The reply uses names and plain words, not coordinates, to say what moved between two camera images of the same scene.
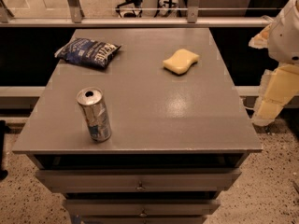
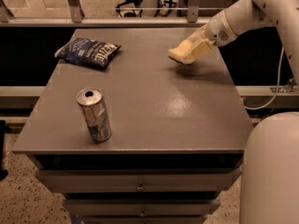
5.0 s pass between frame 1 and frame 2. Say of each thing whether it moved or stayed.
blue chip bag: stayed
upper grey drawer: stayed
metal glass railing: stayed
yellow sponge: moved
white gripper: moved
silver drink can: stayed
